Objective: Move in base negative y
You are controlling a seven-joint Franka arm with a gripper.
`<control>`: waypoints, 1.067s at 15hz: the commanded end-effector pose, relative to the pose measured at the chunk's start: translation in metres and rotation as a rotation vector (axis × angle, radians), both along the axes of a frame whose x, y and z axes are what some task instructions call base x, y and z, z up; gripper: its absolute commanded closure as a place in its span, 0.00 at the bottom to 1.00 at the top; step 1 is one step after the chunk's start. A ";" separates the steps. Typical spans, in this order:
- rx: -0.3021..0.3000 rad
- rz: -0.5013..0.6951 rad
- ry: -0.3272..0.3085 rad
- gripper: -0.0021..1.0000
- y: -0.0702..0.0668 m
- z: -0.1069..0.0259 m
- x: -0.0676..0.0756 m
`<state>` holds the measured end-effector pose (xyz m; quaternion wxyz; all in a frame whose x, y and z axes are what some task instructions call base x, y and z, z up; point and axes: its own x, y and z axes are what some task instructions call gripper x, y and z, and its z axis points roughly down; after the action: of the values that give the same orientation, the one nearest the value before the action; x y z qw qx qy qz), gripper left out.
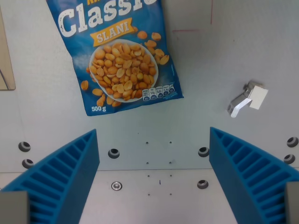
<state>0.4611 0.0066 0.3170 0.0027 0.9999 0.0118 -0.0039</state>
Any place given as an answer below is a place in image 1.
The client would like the blue salted peanuts bag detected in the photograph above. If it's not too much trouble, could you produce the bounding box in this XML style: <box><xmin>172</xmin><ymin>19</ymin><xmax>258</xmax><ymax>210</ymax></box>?
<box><xmin>46</xmin><ymin>0</ymin><xmax>185</xmax><ymax>117</ymax></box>

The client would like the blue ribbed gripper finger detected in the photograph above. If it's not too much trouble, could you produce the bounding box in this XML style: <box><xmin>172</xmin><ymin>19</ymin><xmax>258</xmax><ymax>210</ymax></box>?
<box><xmin>0</xmin><ymin>128</ymin><xmax>100</xmax><ymax>224</ymax></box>
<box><xmin>209</xmin><ymin>126</ymin><xmax>299</xmax><ymax>224</ymax></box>

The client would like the light wooden board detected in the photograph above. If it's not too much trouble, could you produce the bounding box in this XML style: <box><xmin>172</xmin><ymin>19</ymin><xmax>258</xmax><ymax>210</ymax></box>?
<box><xmin>0</xmin><ymin>6</ymin><xmax>16</xmax><ymax>91</ymax></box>

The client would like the small metal bracket with white block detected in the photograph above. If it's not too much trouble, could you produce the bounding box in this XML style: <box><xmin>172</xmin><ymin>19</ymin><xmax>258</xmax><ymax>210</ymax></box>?
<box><xmin>227</xmin><ymin>80</ymin><xmax>269</xmax><ymax>118</ymax></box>

